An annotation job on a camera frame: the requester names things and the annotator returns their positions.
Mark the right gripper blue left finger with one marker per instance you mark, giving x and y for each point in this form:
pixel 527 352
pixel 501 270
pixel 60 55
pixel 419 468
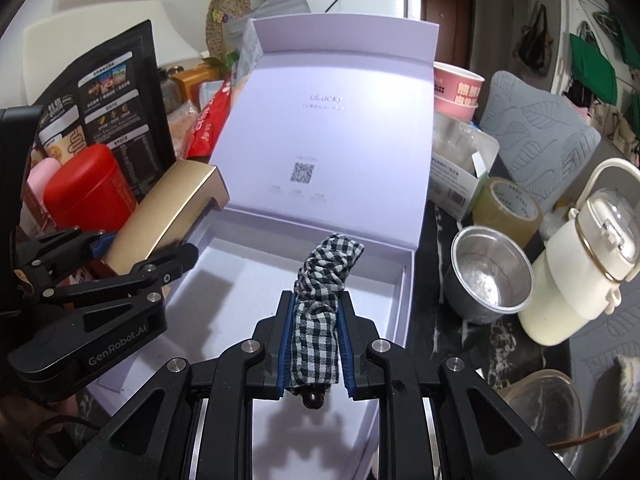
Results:
pixel 283 328

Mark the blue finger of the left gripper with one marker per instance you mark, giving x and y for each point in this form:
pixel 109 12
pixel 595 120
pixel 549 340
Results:
pixel 102 244
pixel 163 266

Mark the pink paper cup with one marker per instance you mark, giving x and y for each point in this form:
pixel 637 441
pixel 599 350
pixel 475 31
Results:
pixel 456 91

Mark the red cylindrical tin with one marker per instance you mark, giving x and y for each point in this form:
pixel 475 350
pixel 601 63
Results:
pixel 90 193

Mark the brown wooden door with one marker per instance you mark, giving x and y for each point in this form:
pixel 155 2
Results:
pixel 455 19

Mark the glass Hello Kitty mug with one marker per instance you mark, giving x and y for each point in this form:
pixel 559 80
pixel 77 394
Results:
pixel 550 405

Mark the floral fabric cushion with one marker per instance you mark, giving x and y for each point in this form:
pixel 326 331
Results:
pixel 629 391

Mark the cream white kettle bottle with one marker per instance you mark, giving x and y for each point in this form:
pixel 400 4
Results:
pixel 578 275

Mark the white medicine box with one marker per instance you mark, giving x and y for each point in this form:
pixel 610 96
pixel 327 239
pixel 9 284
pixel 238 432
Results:
pixel 462 157

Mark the black white gingham scrunchie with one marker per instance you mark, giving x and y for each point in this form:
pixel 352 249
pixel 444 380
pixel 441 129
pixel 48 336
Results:
pixel 318 287

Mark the green tote bag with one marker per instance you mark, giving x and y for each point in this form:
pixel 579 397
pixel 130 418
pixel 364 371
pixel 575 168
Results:
pixel 592 69

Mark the clear packing tape roll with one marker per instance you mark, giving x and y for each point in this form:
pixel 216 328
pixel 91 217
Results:
pixel 505 207

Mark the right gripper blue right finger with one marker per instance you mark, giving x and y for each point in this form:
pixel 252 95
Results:
pixel 346 331

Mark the gold cardboard box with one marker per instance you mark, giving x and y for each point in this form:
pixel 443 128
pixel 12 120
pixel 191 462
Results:
pixel 167 213

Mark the small metal bowl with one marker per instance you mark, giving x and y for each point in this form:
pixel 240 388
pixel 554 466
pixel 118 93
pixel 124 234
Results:
pixel 489 276

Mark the lavender open gift box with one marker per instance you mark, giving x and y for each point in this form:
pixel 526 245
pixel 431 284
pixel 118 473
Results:
pixel 332 133

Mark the black snack pouch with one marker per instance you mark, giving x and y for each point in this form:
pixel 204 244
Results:
pixel 111 95

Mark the red snack bag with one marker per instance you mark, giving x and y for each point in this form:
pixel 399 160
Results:
pixel 206 130

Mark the grey leaf chair far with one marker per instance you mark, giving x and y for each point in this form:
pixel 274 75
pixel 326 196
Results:
pixel 543 142

